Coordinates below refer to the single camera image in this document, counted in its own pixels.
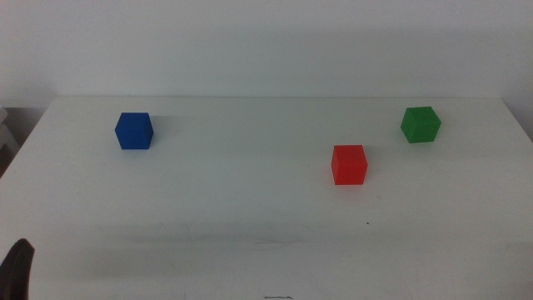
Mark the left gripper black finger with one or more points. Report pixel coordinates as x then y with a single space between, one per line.
16 271

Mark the blue cube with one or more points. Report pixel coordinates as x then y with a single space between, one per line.
133 131

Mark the red cube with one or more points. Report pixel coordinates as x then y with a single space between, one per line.
349 166

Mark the green cube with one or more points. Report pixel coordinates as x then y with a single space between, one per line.
420 125

